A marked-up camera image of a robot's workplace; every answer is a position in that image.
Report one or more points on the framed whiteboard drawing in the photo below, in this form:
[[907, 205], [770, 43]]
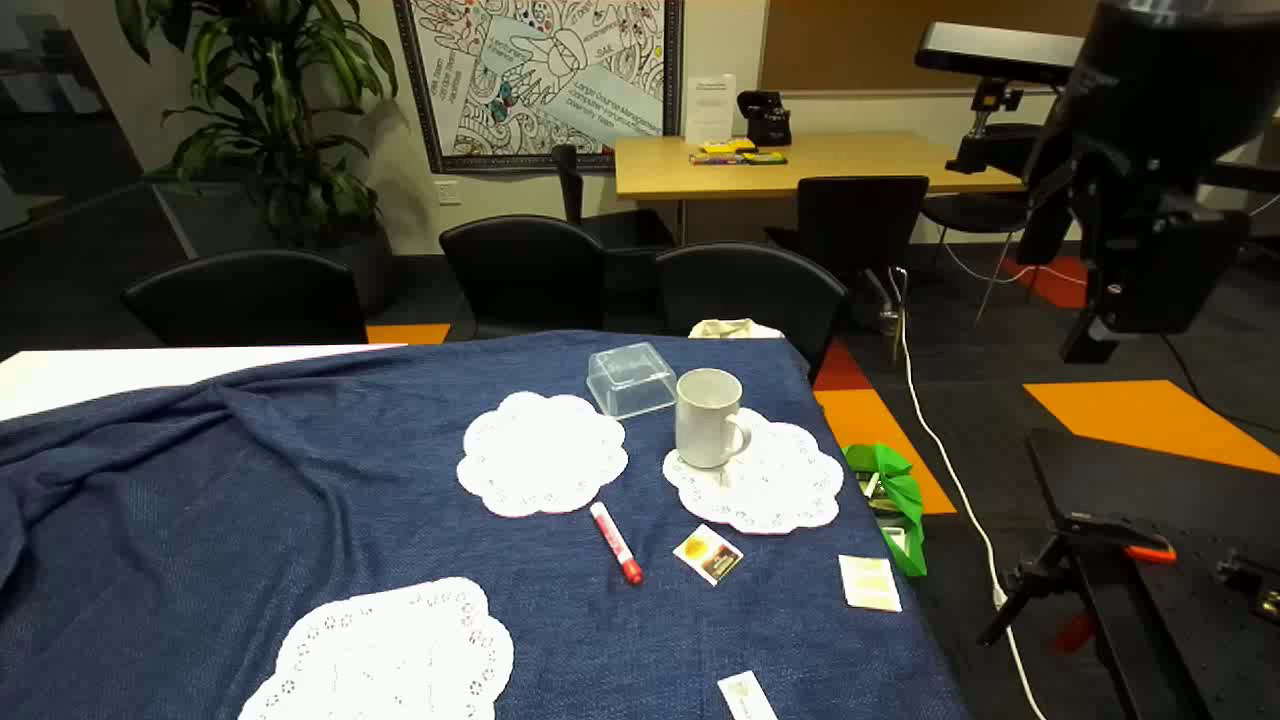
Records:
[[503, 81]]

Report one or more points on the small yellow picture card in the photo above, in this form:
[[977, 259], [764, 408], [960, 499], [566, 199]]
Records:
[[708, 553]]

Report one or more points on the white doily mat near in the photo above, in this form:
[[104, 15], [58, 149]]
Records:
[[402, 653]]

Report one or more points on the green plastic bag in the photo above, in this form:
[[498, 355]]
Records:
[[898, 503]]

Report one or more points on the pale yellow sticky note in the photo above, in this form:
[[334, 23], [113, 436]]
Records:
[[870, 581]]

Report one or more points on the wooden background table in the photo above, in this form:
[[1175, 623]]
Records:
[[669, 170]]

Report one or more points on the orange black clamp near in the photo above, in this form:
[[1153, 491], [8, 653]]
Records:
[[1095, 558]]

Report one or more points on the black office chair right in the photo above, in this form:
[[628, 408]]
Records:
[[749, 282]]

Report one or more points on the small white paper card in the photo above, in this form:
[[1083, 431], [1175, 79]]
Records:
[[746, 697]]

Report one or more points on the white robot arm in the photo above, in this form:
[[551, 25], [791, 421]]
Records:
[[1158, 97]]

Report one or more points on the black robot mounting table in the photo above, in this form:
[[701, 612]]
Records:
[[1204, 649]]

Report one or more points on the white doily mat middle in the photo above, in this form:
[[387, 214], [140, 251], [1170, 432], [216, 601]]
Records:
[[543, 452]]

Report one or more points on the red white marker pen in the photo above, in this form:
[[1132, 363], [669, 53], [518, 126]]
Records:
[[617, 547]]

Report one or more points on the black office chair left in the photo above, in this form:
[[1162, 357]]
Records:
[[250, 296]]

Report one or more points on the white ceramic mug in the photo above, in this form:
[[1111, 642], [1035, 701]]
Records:
[[708, 425]]

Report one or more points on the clear plastic container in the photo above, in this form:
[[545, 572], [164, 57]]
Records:
[[628, 383]]

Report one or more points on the black chair behind table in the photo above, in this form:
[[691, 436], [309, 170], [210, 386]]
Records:
[[853, 225]]

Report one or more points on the potted green plant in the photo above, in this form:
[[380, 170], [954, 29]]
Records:
[[282, 97]]

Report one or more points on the black office chair middle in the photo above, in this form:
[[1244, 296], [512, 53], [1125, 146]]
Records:
[[531, 272]]

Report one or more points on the white doily mat under mug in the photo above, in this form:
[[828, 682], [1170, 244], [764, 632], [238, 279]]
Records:
[[779, 481]]

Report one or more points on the black office chair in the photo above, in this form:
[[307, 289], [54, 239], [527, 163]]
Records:
[[531, 272], [749, 282], [250, 296]]

